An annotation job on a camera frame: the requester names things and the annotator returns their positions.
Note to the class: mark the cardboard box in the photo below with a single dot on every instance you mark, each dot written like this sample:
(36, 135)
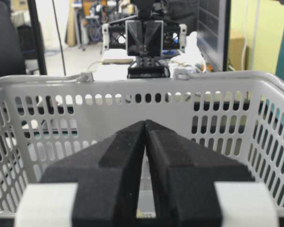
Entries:
(235, 50)

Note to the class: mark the black office chair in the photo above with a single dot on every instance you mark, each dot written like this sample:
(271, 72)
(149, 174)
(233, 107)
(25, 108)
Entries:
(11, 58)

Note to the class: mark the dark monitor screen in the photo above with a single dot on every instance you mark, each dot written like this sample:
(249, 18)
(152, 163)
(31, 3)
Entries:
(213, 32)

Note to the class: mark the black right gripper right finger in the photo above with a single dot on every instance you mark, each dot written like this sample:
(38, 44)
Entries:
(197, 187)

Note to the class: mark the black vertical frame post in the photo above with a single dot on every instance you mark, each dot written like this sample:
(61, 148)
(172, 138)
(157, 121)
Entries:
(37, 34)

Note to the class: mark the black and white opposite gripper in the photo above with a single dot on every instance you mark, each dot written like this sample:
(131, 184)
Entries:
(145, 40)

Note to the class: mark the white plastic shopping basket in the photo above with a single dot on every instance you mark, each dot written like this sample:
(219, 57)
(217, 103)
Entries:
(44, 119)

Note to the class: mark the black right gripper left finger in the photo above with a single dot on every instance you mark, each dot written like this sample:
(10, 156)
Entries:
(95, 187)

